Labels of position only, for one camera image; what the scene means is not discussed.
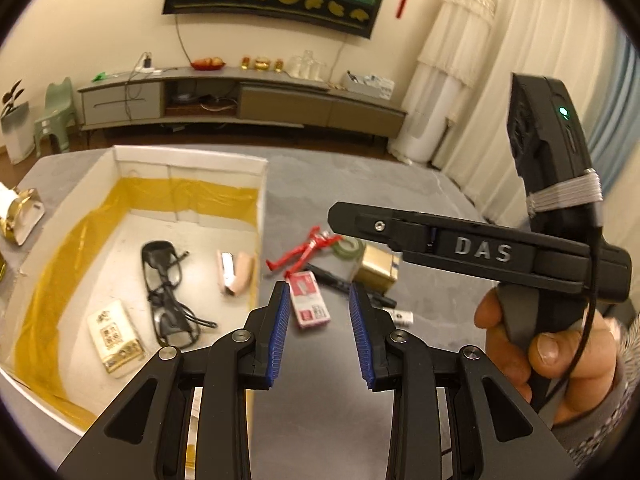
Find gold and white gift box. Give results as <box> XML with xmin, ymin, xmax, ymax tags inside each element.
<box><xmin>0</xmin><ymin>185</ymin><xmax>46</xmax><ymax>247</ymax></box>

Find dark potted plant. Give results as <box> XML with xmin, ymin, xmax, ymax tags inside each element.
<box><xmin>0</xmin><ymin>79</ymin><xmax>25</xmax><ymax>116</ymax></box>

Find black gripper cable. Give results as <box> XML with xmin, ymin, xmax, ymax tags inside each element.
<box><xmin>542</xmin><ymin>210</ymin><xmax>603</xmax><ymax>411</ymax></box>

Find black eyeglasses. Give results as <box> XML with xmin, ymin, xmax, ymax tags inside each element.
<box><xmin>141</xmin><ymin>240</ymin><xmax>218</xmax><ymax>351</ymax></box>

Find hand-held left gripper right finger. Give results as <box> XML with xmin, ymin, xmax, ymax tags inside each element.
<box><xmin>347</xmin><ymin>282</ymin><xmax>586</xmax><ymax>480</ymax></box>

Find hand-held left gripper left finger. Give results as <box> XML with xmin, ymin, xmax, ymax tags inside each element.
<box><xmin>57</xmin><ymin>280</ymin><xmax>292</xmax><ymax>480</ymax></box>

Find long grey tv cabinet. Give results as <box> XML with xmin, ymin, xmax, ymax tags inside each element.
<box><xmin>77</xmin><ymin>66</ymin><xmax>408</xmax><ymax>141</ymax></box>

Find white tea packet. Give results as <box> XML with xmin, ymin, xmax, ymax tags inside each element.
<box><xmin>86</xmin><ymin>301</ymin><xmax>146</xmax><ymax>376</ymax></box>

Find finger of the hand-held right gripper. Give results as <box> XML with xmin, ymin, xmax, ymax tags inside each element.
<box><xmin>327</xmin><ymin>201</ymin><xmax>438</xmax><ymax>263</ymax></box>

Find green tape roll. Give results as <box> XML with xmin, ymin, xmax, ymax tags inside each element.
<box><xmin>334</xmin><ymin>235</ymin><xmax>366</xmax><ymax>260</ymax></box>

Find person's right hand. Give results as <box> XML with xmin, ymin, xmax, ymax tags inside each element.
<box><xmin>474</xmin><ymin>290</ymin><xmax>621</xmax><ymax>426</ymax></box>

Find white standing air conditioner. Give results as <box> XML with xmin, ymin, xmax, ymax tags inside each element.
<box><xmin>389</xmin><ymin>0</ymin><xmax>498</xmax><ymax>165</ymax></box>

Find white plant pot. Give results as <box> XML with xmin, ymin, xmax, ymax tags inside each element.
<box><xmin>0</xmin><ymin>102</ymin><xmax>38</xmax><ymax>163</ymax></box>

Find white power strip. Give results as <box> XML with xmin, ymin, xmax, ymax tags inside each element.
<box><xmin>134</xmin><ymin>52</ymin><xmax>163</xmax><ymax>75</ymax></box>

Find cream curtain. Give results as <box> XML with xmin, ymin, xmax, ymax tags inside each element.
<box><xmin>435</xmin><ymin>0</ymin><xmax>626</xmax><ymax>221</ymax></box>

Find white organizer tray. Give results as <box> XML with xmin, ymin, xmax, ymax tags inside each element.
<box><xmin>342</xmin><ymin>71</ymin><xmax>396</xmax><ymax>100</ymax></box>

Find black marker pen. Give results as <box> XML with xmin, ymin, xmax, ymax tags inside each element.
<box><xmin>305</xmin><ymin>262</ymin><xmax>398</xmax><ymax>308</ymax></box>

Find red and white packet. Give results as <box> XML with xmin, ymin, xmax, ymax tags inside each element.
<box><xmin>284</xmin><ymin>270</ymin><xmax>333</xmax><ymax>330</ymax></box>

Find red toy figure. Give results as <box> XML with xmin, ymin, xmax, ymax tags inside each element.
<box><xmin>265</xmin><ymin>226</ymin><xmax>346</xmax><ymax>272</ymax></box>

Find white cardboard box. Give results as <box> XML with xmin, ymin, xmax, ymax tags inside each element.
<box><xmin>0</xmin><ymin>145</ymin><xmax>271</xmax><ymax>480</ymax></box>

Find brown box with blue label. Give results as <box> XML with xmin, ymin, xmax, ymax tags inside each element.
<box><xmin>352</xmin><ymin>242</ymin><xmax>401</xmax><ymax>293</ymax></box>

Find group of clear glasses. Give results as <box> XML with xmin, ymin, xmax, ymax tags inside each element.
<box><xmin>287</xmin><ymin>50</ymin><xmax>326</xmax><ymax>80</ymax></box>

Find green child chair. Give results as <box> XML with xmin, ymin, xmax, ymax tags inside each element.
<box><xmin>34</xmin><ymin>77</ymin><xmax>80</xmax><ymax>157</ymax></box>

